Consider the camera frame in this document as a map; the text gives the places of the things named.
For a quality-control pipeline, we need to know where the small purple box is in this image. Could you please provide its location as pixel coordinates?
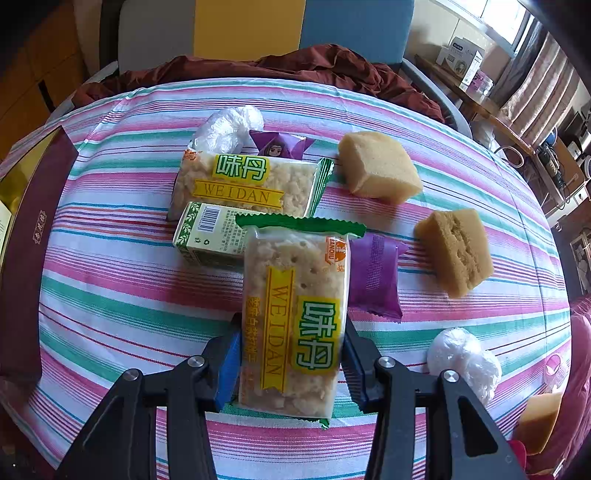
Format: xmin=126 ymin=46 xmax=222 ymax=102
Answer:
xmin=462 ymin=69 xmax=493 ymax=94

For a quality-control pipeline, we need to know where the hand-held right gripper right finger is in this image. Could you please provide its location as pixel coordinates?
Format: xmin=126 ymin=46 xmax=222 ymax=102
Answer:
xmin=342 ymin=318 xmax=529 ymax=480

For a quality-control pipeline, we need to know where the window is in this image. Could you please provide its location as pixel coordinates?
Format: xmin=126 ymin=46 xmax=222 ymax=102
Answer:
xmin=480 ymin=0 xmax=532 ymax=51

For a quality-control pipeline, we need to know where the purple snack packet with figure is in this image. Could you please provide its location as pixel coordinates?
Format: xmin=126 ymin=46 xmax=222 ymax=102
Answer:
xmin=248 ymin=129 xmax=315 ymax=161

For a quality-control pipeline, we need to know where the maroon quilt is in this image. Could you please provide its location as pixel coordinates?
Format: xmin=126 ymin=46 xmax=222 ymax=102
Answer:
xmin=71 ymin=44 xmax=446 ymax=123

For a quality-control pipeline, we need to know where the grey bed frame rail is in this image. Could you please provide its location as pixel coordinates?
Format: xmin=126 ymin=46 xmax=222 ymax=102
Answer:
xmin=401 ymin=59 xmax=472 ymax=136

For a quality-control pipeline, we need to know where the orange wooden wardrobe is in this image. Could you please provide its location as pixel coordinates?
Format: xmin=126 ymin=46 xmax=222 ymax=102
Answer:
xmin=0 ymin=0 xmax=93 ymax=125

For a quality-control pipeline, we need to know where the blue yellow chair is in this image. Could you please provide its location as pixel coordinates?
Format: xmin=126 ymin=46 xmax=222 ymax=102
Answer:
xmin=99 ymin=0 xmax=415 ymax=75

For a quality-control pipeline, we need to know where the striped pink curtain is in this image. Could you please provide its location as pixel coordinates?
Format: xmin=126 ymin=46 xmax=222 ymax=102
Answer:
xmin=501 ymin=32 xmax=578 ymax=144

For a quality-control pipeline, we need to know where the wooden desk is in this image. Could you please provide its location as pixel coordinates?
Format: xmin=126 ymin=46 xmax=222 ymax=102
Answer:
xmin=414 ymin=54 xmax=591 ymax=217

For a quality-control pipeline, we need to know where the crumpled clear plastic wrap ball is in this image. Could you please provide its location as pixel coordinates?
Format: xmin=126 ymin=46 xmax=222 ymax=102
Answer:
xmin=191 ymin=105 xmax=265 ymax=155
xmin=426 ymin=328 xmax=502 ymax=407

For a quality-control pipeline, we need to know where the cracker packet with green edge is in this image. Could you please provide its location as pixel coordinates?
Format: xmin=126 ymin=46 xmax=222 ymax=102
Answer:
xmin=167 ymin=150 xmax=334 ymax=222
xmin=235 ymin=213 xmax=367 ymax=430

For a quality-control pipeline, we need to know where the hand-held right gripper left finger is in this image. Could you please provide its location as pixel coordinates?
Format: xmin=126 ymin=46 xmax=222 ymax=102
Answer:
xmin=55 ymin=314 xmax=243 ymax=480

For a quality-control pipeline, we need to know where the maroon gift box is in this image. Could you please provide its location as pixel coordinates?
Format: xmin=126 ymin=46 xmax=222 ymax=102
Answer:
xmin=0 ymin=126 xmax=79 ymax=384

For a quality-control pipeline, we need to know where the yellow sponge block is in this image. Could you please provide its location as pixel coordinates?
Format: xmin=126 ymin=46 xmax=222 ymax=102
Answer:
xmin=338 ymin=130 xmax=424 ymax=204
xmin=512 ymin=392 xmax=564 ymax=456
xmin=414 ymin=209 xmax=495 ymax=299

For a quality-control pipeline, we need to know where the white looped cable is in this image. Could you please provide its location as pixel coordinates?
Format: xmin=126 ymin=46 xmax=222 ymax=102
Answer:
xmin=495 ymin=144 xmax=526 ymax=168

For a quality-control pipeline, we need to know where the small green and cream carton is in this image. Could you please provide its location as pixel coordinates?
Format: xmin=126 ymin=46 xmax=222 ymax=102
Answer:
xmin=172 ymin=202 xmax=247 ymax=271

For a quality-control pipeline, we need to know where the striped bed sheet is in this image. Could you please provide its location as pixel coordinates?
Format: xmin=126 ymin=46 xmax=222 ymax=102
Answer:
xmin=0 ymin=79 xmax=575 ymax=480

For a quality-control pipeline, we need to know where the white cardboard box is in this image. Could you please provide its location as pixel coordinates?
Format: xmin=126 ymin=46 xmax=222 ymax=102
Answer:
xmin=436 ymin=37 xmax=485 ymax=86

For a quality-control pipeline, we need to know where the plain purple snack packet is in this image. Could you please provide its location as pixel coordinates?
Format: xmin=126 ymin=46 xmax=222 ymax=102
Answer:
xmin=347 ymin=233 xmax=409 ymax=322

